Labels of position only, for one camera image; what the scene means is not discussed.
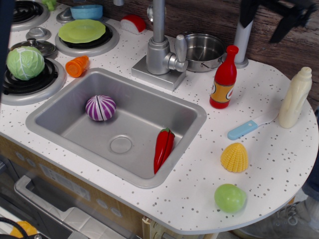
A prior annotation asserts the green toy cabbage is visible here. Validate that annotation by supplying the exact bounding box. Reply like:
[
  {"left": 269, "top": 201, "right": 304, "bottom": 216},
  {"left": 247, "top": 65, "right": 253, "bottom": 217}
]
[{"left": 6, "top": 46, "right": 45, "bottom": 81}]

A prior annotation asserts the silver toy sink basin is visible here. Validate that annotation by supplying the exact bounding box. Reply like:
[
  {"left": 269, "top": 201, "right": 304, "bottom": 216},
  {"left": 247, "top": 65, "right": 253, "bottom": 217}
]
[{"left": 26, "top": 68, "right": 206, "bottom": 188}]

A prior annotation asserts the blue toy bowl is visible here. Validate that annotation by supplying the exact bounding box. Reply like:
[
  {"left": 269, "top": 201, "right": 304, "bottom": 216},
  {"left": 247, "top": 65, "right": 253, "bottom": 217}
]
[{"left": 70, "top": 4, "right": 103, "bottom": 20}]

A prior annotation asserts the small steel pot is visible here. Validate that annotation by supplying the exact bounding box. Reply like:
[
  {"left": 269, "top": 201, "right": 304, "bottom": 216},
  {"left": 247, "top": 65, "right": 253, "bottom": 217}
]
[{"left": 182, "top": 32, "right": 226, "bottom": 72}]

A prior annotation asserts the green toy apple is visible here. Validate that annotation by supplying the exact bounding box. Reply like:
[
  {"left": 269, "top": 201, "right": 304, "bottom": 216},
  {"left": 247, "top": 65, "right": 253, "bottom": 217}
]
[{"left": 214, "top": 184, "right": 247, "bottom": 213}]

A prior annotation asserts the purple toy onion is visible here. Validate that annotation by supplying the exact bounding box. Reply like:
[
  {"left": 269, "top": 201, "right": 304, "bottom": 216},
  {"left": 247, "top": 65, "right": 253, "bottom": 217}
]
[{"left": 85, "top": 95, "right": 117, "bottom": 121}]

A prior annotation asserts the light green toy plate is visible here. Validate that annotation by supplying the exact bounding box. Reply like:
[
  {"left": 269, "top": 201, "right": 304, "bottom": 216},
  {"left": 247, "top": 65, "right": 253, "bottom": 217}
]
[{"left": 58, "top": 19, "right": 106, "bottom": 43}]

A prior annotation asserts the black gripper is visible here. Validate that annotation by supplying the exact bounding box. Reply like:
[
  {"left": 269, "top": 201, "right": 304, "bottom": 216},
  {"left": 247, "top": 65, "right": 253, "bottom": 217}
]
[{"left": 239, "top": 0, "right": 318, "bottom": 43}]

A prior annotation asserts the steel pot lid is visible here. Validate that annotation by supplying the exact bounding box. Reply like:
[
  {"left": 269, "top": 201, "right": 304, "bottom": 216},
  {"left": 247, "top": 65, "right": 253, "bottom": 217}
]
[{"left": 9, "top": 38, "right": 56, "bottom": 57}]

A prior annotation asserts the cream plastic toy bottle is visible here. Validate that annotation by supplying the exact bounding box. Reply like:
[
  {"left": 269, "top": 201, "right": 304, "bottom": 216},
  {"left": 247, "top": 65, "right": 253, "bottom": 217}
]
[{"left": 279, "top": 67, "right": 312, "bottom": 128}]

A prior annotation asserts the grey stove knob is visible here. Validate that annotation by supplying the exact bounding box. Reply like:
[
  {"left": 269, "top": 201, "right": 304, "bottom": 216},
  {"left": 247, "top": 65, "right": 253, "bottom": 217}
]
[{"left": 25, "top": 26, "right": 51, "bottom": 41}]

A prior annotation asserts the front left stove burner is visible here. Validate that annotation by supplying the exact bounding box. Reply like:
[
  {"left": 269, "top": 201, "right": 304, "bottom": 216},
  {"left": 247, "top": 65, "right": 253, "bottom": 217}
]
[{"left": 1, "top": 58, "right": 66, "bottom": 106}]

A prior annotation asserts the silver toy faucet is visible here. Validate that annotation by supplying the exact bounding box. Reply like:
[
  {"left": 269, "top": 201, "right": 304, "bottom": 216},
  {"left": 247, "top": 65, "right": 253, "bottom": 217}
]
[{"left": 132, "top": 0, "right": 188, "bottom": 91}]

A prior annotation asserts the green toy vegetable top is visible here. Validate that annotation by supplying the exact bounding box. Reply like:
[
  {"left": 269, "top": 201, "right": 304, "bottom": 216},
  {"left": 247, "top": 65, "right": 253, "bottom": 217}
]
[{"left": 41, "top": 0, "right": 57, "bottom": 11}]

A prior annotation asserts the blue handled toy knife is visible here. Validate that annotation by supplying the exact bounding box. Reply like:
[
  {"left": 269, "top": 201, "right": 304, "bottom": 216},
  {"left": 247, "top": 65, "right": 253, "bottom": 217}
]
[{"left": 227, "top": 109, "right": 279, "bottom": 140}]

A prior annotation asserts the red toy chili pepper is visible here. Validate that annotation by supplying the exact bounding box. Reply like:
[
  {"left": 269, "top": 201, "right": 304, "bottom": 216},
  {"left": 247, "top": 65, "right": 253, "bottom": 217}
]
[{"left": 154, "top": 127, "right": 175, "bottom": 174}]

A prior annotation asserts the red toy ketchup bottle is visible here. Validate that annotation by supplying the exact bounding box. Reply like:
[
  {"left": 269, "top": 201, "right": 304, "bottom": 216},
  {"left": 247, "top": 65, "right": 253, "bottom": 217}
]
[{"left": 209, "top": 45, "right": 239, "bottom": 109}]

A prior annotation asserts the yellow toy corn piece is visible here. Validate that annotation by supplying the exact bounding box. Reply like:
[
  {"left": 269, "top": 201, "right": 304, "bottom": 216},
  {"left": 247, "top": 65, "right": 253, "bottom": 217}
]
[{"left": 220, "top": 143, "right": 249, "bottom": 173}]

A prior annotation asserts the stove burner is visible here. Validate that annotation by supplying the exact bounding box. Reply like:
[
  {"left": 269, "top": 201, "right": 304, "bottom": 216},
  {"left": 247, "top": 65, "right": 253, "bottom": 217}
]
[
  {"left": 1, "top": 58, "right": 66, "bottom": 106},
  {"left": 55, "top": 23, "right": 120, "bottom": 57},
  {"left": 11, "top": 0, "right": 50, "bottom": 32}
]

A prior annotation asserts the back left stove burner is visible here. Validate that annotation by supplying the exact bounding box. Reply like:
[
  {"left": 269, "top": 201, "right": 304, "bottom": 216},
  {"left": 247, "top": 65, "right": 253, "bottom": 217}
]
[{"left": 11, "top": 0, "right": 50, "bottom": 32}]

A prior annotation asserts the yellow toy in oven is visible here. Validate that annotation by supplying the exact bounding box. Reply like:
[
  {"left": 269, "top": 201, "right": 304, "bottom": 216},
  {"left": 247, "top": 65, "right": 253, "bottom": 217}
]
[{"left": 10, "top": 221, "right": 38, "bottom": 238}]

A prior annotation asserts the grey sneaker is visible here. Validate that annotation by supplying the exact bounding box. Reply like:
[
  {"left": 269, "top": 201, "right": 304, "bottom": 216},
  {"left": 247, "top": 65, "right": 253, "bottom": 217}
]
[{"left": 234, "top": 201, "right": 319, "bottom": 239}]

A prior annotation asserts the grey oven door handle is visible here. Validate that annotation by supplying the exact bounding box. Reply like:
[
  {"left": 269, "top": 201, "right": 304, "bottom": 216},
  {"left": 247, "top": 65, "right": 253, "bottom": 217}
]
[{"left": 14, "top": 174, "right": 80, "bottom": 234}]

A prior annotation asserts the grey support pole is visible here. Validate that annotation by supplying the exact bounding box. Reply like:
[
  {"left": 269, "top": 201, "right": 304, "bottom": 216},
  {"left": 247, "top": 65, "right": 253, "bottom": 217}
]
[{"left": 234, "top": 21, "right": 253, "bottom": 69}]

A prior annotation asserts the red white toy cheese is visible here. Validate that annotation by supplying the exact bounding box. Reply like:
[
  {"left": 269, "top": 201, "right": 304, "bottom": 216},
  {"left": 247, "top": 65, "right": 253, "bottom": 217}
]
[{"left": 120, "top": 14, "right": 146, "bottom": 35}]

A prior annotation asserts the orange toy carrot piece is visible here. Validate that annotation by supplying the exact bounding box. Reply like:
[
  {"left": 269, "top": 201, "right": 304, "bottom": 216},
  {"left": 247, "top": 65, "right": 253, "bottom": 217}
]
[{"left": 65, "top": 55, "right": 89, "bottom": 78}]

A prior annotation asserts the back right stove burner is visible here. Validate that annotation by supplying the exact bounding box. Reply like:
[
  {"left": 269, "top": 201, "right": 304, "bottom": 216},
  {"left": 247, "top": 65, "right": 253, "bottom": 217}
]
[{"left": 55, "top": 23, "right": 120, "bottom": 57}]

